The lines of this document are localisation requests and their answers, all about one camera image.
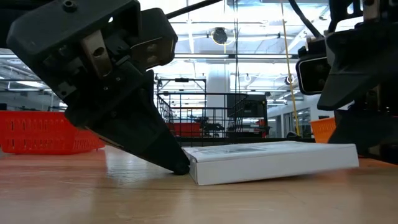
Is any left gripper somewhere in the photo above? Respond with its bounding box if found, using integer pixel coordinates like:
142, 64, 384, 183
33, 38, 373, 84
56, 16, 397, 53
6, 0, 146, 103

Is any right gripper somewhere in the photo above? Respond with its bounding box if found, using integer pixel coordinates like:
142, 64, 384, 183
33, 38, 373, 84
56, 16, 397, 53
317, 0, 398, 111

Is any white box with red mark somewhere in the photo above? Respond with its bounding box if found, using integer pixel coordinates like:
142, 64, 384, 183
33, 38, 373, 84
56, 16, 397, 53
182, 140, 360, 187

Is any orange plastic basket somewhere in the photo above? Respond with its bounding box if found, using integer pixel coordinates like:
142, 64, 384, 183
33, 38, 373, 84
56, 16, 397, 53
308, 117, 337, 144

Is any red cabinet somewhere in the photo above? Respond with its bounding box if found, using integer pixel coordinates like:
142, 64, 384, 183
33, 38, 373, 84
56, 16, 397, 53
167, 122, 203, 138

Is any red plastic basket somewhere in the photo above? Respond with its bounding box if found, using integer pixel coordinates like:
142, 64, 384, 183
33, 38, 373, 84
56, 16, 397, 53
0, 110, 106, 156

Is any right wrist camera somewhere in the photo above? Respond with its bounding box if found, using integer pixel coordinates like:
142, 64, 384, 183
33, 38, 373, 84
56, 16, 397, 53
295, 36, 332, 96

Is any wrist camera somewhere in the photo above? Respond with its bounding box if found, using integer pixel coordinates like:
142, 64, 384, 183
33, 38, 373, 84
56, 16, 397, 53
129, 7, 178, 71
295, 36, 332, 96

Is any black metal cart frame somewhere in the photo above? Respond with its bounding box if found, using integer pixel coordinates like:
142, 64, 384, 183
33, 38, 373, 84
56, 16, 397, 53
157, 77, 207, 94

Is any black wire basket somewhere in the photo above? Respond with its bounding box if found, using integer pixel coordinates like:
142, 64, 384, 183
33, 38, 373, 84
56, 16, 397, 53
156, 92, 249, 147

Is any yellow extension cable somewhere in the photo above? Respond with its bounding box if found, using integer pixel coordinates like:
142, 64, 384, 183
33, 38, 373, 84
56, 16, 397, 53
281, 0, 301, 136

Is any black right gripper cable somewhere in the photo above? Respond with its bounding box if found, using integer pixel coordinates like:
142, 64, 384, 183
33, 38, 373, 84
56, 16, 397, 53
288, 0, 323, 39

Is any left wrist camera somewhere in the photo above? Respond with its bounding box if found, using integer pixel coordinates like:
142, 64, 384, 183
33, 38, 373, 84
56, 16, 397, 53
129, 7, 178, 71

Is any black ceiling cord reel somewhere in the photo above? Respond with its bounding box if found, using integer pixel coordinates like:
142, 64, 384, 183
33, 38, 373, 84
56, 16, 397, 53
211, 27, 229, 45

